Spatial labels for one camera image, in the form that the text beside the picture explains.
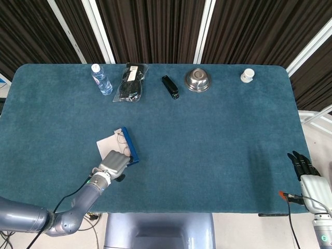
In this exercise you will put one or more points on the black stapler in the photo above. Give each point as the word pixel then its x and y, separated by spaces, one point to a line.
pixel 169 85

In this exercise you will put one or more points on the upturned stainless steel bowl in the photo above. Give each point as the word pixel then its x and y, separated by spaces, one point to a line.
pixel 197 80

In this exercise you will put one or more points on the teal blue table cloth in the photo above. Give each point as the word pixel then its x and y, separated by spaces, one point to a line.
pixel 194 142

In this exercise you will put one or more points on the blue printed glasses case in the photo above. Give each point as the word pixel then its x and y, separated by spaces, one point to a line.
pixel 131 145

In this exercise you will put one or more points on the white metal floor frame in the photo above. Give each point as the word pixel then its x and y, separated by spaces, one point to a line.
pixel 315 120

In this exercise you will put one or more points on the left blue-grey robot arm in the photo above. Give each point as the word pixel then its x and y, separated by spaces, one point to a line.
pixel 83 199

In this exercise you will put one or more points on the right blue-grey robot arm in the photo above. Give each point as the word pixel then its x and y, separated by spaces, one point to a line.
pixel 323 233

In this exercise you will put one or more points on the dark brown pleated curtain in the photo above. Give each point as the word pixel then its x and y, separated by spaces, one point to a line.
pixel 155 31

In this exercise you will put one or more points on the black floor plug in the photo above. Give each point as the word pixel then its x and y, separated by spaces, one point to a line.
pixel 94 216

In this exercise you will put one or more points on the small white jar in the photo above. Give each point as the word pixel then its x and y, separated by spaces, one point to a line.
pixel 247 75

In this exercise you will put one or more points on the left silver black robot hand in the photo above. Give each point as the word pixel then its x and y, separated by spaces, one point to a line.
pixel 115 163

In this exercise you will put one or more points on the plastic bag with black contents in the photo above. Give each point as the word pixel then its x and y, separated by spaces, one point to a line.
pixel 131 85

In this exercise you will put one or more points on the thin-framed eyeglasses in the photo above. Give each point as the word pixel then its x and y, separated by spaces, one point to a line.
pixel 122 140

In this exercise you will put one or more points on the white metal frame post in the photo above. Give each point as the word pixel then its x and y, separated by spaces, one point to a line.
pixel 204 32
pixel 68 32
pixel 311 48
pixel 99 32

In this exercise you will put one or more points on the clear plastic water bottle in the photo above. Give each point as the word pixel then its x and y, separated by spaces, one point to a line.
pixel 102 80

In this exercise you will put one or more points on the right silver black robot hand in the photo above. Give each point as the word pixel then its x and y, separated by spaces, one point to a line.
pixel 316 192

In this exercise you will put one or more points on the blue-grey robot torso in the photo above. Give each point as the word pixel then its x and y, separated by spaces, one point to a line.
pixel 159 230

